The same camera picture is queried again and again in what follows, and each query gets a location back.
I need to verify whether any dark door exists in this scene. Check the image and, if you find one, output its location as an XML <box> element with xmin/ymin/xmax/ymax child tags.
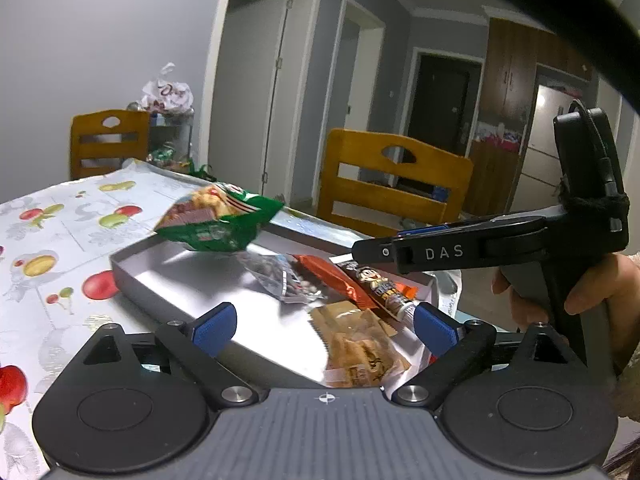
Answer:
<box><xmin>407</xmin><ymin>47</ymin><xmax>485</xmax><ymax>161</ymax></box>

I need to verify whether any grey shallow box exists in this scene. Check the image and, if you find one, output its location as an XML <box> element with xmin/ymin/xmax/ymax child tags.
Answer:
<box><xmin>109</xmin><ymin>230</ymin><xmax>438</xmax><ymax>391</ymax></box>

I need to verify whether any brown wooden cabinet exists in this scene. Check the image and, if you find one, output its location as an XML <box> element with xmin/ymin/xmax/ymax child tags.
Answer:
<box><xmin>467</xmin><ymin>17</ymin><xmax>593</xmax><ymax>216</ymax></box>

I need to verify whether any long orange snack bar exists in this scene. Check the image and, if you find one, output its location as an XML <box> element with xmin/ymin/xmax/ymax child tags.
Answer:
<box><xmin>292</xmin><ymin>254</ymin><xmax>388</xmax><ymax>318</ymax></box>

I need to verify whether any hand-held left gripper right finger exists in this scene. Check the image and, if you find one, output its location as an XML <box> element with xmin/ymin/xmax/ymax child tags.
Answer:
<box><xmin>392</xmin><ymin>302</ymin><xmax>571</xmax><ymax>406</ymax></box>

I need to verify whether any clear seed packet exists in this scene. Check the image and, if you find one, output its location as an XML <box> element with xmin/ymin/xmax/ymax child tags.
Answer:
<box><xmin>237</xmin><ymin>252</ymin><xmax>326</xmax><ymax>303</ymax></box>

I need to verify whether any green chip bag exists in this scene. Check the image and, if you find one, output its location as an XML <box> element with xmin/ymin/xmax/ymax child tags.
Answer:
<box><xmin>152</xmin><ymin>182</ymin><xmax>286</xmax><ymax>253</ymax></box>

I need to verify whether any black cartoon snack tube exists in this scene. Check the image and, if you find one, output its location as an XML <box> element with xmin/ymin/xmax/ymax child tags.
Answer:
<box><xmin>336</xmin><ymin>259</ymin><xmax>418</xmax><ymax>323</ymax></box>

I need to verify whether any clear orange peanut bag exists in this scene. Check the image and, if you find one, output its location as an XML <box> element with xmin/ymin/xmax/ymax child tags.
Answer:
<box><xmin>309</xmin><ymin>302</ymin><xmax>412</xmax><ymax>390</ymax></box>

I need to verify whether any person's right forearm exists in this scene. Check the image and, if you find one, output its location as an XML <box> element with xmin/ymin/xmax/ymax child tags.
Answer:
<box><xmin>612</xmin><ymin>252</ymin><xmax>640</xmax><ymax>417</ymax></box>

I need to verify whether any wooden chair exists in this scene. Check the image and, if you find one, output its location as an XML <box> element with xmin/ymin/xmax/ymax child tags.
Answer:
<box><xmin>317</xmin><ymin>128</ymin><xmax>475</xmax><ymax>238</ymax></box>
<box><xmin>69</xmin><ymin>109</ymin><xmax>152</xmax><ymax>181</ymax></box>

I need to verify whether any white door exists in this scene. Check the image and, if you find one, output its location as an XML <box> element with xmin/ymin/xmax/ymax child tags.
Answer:
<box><xmin>205</xmin><ymin>0</ymin><xmax>326</xmax><ymax>206</ymax></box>
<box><xmin>320</xmin><ymin>0</ymin><xmax>388</xmax><ymax>133</ymax></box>

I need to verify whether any white plastic bag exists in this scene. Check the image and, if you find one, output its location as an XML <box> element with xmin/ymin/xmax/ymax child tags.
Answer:
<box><xmin>140</xmin><ymin>62</ymin><xmax>195</xmax><ymax>116</ymax></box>

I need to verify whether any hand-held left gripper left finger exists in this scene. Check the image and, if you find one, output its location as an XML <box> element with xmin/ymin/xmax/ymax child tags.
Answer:
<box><xmin>82</xmin><ymin>302</ymin><xmax>253</xmax><ymax>406</ymax></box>

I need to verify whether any person's right hand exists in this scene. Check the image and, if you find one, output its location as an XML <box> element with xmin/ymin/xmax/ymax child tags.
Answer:
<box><xmin>491</xmin><ymin>252</ymin><xmax>640</xmax><ymax>376</ymax></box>

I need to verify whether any grey side cabinet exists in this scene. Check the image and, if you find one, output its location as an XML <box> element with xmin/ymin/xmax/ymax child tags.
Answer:
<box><xmin>149</xmin><ymin>110</ymin><xmax>196</xmax><ymax>171</ymax></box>

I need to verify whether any silver refrigerator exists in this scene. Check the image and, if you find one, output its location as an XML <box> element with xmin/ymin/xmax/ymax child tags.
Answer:
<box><xmin>510</xmin><ymin>82</ymin><xmax>586</xmax><ymax>213</ymax></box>

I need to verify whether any fruit print tablecloth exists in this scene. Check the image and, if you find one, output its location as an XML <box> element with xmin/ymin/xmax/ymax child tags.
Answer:
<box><xmin>0</xmin><ymin>157</ymin><xmax>451</xmax><ymax>480</ymax></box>

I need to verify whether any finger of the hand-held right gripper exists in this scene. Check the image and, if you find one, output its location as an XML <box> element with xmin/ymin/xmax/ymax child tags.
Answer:
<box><xmin>352</xmin><ymin>237</ymin><xmax>401</xmax><ymax>267</ymax></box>
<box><xmin>397</xmin><ymin>216</ymin><xmax>546</xmax><ymax>237</ymax></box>

